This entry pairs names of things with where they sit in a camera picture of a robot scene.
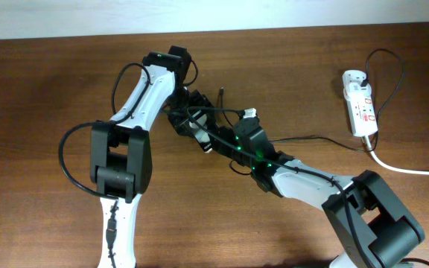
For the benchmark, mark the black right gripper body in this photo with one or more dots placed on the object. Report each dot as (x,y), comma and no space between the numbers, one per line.
(233,154)

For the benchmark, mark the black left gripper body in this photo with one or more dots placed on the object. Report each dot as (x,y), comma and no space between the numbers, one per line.
(194,100)

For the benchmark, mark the black Galaxy flip phone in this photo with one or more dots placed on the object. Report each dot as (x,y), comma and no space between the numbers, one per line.
(202,138)

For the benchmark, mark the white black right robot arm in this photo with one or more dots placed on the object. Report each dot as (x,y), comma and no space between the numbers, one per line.
(373,225)

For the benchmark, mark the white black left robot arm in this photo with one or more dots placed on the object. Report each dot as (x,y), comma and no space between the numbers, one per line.
(121,162)

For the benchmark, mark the white USB charger adapter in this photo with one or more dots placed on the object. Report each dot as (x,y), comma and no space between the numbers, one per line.
(353,85)

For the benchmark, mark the white power strip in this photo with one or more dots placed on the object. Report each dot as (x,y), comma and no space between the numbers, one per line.
(362,116)

